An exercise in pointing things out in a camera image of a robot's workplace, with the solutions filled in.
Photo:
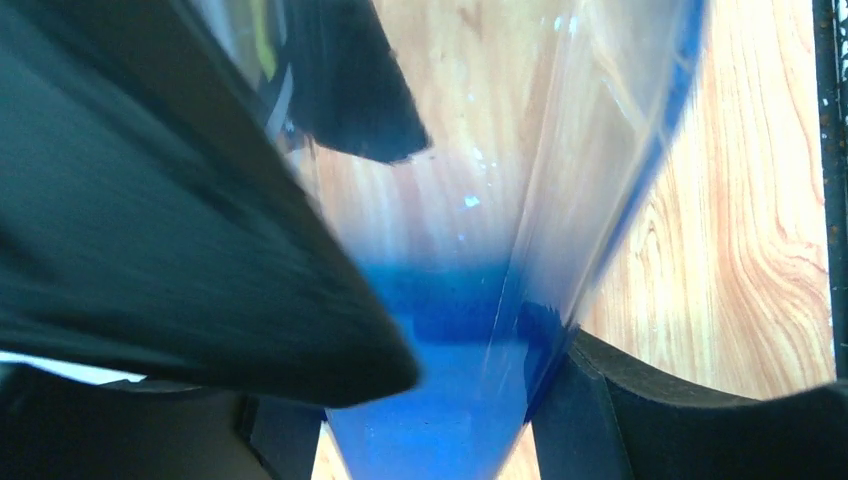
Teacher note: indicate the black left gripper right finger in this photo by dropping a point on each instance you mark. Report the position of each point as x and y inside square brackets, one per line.
[610, 415]

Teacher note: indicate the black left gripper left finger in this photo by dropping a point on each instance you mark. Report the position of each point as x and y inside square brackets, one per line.
[56, 428]

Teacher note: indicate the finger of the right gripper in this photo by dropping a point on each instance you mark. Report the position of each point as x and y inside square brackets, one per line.
[350, 94]
[150, 222]

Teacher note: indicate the blue clear square bottle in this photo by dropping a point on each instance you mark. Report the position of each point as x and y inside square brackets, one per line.
[548, 120]

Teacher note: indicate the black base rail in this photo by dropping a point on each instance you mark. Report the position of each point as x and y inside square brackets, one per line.
[830, 47]

